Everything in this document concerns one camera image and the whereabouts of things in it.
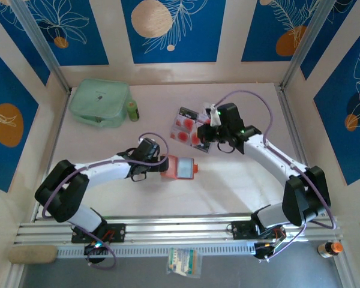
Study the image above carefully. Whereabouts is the translucent red circle card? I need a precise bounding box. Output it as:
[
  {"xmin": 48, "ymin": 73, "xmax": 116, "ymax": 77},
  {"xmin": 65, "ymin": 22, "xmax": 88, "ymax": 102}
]
[
  {"xmin": 174, "ymin": 115, "xmax": 196, "ymax": 130},
  {"xmin": 189, "ymin": 131, "xmax": 202, "ymax": 148},
  {"xmin": 170, "ymin": 128, "xmax": 191, "ymax": 144}
]

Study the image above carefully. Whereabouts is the orange card holder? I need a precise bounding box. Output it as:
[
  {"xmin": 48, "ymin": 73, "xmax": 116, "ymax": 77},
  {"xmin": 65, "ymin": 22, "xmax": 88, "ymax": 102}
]
[{"xmin": 160, "ymin": 155, "xmax": 199, "ymax": 181}]

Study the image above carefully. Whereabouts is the black VIP card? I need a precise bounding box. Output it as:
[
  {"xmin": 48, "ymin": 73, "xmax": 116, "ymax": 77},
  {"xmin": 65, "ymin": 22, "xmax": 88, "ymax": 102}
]
[
  {"xmin": 179, "ymin": 106, "xmax": 198, "ymax": 120},
  {"xmin": 193, "ymin": 141, "xmax": 213, "ymax": 154}
]

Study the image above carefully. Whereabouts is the green plastic bottle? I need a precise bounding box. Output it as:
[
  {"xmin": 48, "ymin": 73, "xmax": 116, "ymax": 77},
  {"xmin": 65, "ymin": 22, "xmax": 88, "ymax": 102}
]
[{"xmin": 125, "ymin": 101, "xmax": 140, "ymax": 122}]

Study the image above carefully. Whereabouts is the mint green medicine bag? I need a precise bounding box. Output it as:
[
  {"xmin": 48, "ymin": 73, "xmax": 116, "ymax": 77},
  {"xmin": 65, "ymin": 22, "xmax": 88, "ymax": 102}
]
[{"xmin": 68, "ymin": 78, "xmax": 131, "ymax": 128}]

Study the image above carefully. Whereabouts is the clear bag of plasters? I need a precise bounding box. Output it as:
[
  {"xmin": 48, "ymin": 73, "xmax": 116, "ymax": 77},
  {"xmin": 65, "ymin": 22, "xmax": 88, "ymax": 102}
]
[{"xmin": 167, "ymin": 247, "xmax": 202, "ymax": 277}]

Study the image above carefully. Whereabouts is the beige sponge block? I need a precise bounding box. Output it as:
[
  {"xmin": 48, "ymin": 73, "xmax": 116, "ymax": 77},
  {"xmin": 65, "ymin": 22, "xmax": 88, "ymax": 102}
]
[{"xmin": 8, "ymin": 245, "xmax": 58, "ymax": 265}]

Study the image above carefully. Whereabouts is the brown bottle orange cap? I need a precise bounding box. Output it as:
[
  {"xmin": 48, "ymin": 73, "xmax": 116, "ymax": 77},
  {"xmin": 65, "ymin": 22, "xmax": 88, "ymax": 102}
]
[{"xmin": 317, "ymin": 241, "xmax": 344, "ymax": 259}]

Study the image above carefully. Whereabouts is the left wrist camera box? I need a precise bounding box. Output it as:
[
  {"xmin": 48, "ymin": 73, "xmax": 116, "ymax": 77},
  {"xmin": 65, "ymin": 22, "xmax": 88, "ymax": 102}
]
[{"xmin": 136, "ymin": 138, "xmax": 160, "ymax": 160}]

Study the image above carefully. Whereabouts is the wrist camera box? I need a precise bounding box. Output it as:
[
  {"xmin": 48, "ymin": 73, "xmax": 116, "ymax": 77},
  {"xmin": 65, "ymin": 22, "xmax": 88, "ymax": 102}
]
[
  {"xmin": 136, "ymin": 138, "xmax": 160, "ymax": 160},
  {"xmin": 217, "ymin": 103, "xmax": 244, "ymax": 133}
]

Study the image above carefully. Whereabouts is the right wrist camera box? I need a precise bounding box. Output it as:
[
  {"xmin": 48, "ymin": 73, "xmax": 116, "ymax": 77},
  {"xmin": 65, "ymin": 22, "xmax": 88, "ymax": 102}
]
[{"xmin": 217, "ymin": 103, "xmax": 244, "ymax": 133}]

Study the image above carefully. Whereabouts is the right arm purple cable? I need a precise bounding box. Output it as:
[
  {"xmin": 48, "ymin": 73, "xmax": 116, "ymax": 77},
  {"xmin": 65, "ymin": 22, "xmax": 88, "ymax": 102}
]
[{"xmin": 212, "ymin": 91, "xmax": 338, "ymax": 263}]

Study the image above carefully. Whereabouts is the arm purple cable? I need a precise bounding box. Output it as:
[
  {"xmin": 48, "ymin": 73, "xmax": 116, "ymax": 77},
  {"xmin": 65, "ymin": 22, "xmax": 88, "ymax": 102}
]
[
  {"xmin": 212, "ymin": 91, "xmax": 338, "ymax": 263},
  {"xmin": 41, "ymin": 133, "xmax": 169, "ymax": 271}
]

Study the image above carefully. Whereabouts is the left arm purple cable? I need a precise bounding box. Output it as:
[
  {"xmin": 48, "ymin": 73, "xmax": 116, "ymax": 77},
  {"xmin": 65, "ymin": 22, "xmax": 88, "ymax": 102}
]
[{"xmin": 41, "ymin": 133, "xmax": 169, "ymax": 271}]

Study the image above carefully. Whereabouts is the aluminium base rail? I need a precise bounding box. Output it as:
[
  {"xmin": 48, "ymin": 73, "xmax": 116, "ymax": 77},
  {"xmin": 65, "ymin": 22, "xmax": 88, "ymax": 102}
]
[{"xmin": 14, "ymin": 213, "xmax": 343, "ymax": 247}]

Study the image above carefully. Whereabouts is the aluminium table side rail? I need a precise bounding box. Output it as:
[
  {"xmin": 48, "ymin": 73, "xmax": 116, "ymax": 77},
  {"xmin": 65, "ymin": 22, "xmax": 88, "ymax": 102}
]
[
  {"xmin": 31, "ymin": 91, "xmax": 71, "ymax": 223},
  {"xmin": 275, "ymin": 83, "xmax": 325, "ymax": 215}
]

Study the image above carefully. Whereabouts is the slotted grey cable duct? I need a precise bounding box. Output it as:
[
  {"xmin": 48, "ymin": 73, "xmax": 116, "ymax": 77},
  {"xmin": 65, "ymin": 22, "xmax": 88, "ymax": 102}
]
[{"xmin": 56, "ymin": 242, "xmax": 256, "ymax": 259}]

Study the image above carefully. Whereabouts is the aluminium frame post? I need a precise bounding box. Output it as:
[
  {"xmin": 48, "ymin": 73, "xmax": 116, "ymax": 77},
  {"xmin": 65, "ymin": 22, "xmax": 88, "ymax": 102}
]
[
  {"xmin": 279, "ymin": 0, "xmax": 334, "ymax": 91},
  {"xmin": 10, "ymin": 0, "xmax": 72, "ymax": 94}
]

